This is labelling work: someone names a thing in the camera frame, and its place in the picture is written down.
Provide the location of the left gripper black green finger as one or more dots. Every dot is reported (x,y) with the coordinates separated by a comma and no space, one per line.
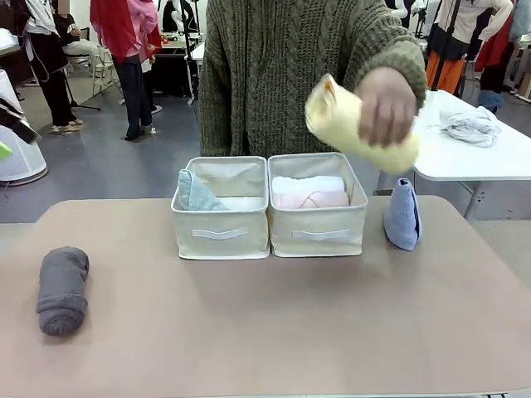
(25,126)
(5,151)

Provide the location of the dark grey towel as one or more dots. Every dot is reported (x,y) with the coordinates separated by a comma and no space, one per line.
(62,290)

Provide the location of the teal towel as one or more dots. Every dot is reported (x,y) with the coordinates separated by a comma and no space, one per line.
(197,195)

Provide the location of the white towel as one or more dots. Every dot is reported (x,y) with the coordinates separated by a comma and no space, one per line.
(307,183)

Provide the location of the pink towel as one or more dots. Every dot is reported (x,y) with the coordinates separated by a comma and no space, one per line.
(311,200)

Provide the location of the yellow towel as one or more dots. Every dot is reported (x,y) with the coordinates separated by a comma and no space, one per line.
(332,116)

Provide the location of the lavender blue towel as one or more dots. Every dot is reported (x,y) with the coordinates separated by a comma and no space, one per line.
(401,219)

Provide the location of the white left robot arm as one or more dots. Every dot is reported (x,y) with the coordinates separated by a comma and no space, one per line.
(27,166)

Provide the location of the person's left sleeved forearm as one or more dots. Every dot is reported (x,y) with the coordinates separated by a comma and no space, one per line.
(394,54)

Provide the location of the white folding chair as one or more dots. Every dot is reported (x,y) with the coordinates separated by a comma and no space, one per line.
(103,70)

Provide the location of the person's left hand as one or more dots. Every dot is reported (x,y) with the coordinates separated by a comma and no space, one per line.
(386,108)

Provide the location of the person in black outfit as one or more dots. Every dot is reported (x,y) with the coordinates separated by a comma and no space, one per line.
(45,54)

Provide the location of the seated person in dark sweatshirt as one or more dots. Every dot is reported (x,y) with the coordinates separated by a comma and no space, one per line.
(76,37)

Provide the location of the person in red top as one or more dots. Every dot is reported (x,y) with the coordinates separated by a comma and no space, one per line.
(120,37)

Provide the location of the person in pink jacket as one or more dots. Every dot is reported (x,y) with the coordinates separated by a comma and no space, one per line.
(149,33)

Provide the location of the cream fabric storage bin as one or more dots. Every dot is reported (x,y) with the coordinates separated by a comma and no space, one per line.
(315,234)
(220,234)

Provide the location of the person in green knit sweater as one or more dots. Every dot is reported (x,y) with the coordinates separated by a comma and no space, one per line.
(269,74)

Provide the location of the person in orange trousers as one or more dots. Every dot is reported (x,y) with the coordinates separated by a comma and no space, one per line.
(446,70)

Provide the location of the white crumpled cloth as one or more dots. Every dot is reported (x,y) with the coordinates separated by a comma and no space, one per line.
(471,126)

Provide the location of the white table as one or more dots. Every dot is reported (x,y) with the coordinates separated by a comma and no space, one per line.
(477,161)

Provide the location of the person in cream top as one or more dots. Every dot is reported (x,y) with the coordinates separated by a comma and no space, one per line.
(477,20)

